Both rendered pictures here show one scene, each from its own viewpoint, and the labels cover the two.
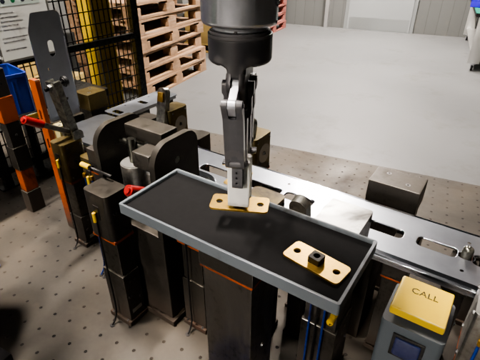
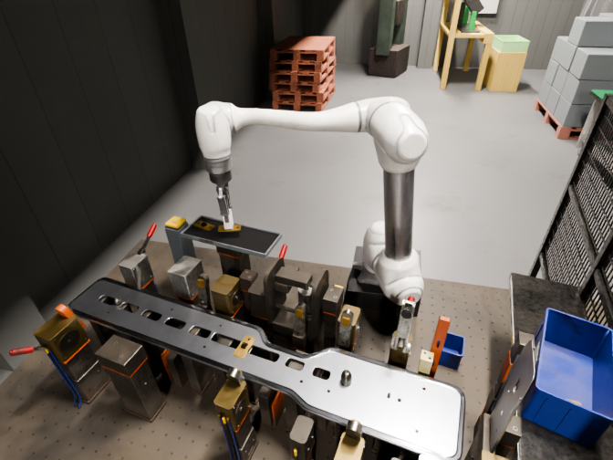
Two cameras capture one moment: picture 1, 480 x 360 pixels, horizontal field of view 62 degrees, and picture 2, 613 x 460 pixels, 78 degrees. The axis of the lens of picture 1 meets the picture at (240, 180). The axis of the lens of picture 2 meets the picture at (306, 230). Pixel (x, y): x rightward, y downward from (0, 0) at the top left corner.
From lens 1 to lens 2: 1.76 m
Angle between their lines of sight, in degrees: 113
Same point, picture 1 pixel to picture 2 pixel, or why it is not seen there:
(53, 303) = (368, 343)
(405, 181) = (114, 347)
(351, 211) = (178, 269)
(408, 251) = (148, 301)
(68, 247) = not seen: hidden behind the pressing
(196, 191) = (252, 245)
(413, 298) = (178, 221)
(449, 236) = (116, 315)
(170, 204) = (261, 238)
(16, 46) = not seen: outside the picture
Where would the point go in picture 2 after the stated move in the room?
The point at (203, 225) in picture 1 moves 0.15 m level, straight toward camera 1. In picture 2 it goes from (244, 232) to (237, 212)
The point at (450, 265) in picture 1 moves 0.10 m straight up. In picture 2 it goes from (130, 297) to (122, 277)
